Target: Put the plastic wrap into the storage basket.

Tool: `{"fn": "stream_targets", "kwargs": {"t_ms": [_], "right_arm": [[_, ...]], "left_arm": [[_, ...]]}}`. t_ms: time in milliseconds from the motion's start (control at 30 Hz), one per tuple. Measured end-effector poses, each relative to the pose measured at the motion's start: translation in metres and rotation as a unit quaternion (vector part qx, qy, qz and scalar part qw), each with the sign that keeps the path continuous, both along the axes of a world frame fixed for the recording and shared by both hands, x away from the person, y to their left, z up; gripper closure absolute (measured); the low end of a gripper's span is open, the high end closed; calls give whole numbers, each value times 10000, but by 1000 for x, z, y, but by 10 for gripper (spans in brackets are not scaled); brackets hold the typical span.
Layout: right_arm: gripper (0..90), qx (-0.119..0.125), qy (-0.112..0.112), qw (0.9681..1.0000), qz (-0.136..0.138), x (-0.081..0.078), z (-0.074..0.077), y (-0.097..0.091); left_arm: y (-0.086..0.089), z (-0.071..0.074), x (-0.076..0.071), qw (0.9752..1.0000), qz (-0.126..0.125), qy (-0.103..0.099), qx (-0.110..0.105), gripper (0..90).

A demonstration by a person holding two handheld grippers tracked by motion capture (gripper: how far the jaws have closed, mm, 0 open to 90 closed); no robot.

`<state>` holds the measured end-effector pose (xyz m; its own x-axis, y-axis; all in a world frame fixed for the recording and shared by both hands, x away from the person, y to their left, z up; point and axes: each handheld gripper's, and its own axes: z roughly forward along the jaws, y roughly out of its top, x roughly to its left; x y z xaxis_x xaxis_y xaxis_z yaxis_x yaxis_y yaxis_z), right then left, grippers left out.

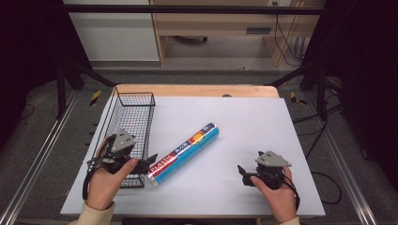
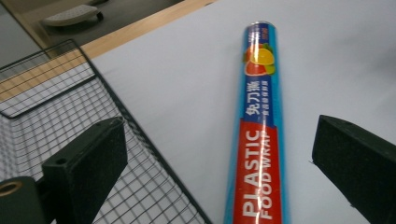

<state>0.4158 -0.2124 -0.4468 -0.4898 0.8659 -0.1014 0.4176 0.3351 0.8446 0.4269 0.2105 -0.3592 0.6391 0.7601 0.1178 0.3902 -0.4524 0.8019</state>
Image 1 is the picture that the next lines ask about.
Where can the metal floor rail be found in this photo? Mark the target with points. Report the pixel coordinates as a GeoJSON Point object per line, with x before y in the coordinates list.
{"type": "Point", "coordinates": [37, 156]}
{"type": "Point", "coordinates": [344, 168]}

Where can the black frame stand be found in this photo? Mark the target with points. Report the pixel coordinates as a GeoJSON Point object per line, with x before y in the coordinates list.
{"type": "Point", "coordinates": [61, 90]}
{"type": "Point", "coordinates": [321, 90]}

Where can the dark curtain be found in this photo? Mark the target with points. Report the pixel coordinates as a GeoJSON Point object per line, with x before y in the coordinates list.
{"type": "Point", "coordinates": [366, 72]}
{"type": "Point", "coordinates": [28, 56]}

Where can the white cabinet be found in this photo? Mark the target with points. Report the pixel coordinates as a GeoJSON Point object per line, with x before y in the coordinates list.
{"type": "Point", "coordinates": [115, 34]}

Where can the light wooden desk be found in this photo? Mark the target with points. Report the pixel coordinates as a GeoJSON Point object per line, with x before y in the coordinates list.
{"type": "Point", "coordinates": [216, 22]}

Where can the wooden table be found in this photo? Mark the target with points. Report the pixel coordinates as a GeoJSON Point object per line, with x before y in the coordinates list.
{"type": "Point", "coordinates": [194, 90]}

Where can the yellow and black floor tape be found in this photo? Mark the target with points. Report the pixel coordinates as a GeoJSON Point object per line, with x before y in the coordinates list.
{"type": "Point", "coordinates": [95, 97]}
{"type": "Point", "coordinates": [295, 98]}

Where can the white table mat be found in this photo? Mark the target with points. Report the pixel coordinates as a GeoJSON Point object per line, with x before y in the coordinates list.
{"type": "Point", "coordinates": [237, 134]}

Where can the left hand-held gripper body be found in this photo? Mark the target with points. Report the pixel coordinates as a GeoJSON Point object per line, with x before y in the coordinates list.
{"type": "Point", "coordinates": [123, 143]}

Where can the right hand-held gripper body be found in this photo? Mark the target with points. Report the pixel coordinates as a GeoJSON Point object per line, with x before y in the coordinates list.
{"type": "Point", "coordinates": [272, 160]}

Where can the person's right hand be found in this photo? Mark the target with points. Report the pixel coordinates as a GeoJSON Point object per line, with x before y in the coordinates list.
{"type": "Point", "coordinates": [280, 200]}

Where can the blue and red wrap box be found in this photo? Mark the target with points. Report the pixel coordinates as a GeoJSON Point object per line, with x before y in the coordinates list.
{"type": "Point", "coordinates": [183, 154]}

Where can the person's left hand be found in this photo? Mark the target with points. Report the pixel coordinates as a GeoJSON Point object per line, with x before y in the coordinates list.
{"type": "Point", "coordinates": [104, 186]}

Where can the black horizontal frame bar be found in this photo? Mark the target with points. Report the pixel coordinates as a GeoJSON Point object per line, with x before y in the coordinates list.
{"type": "Point", "coordinates": [187, 9]}

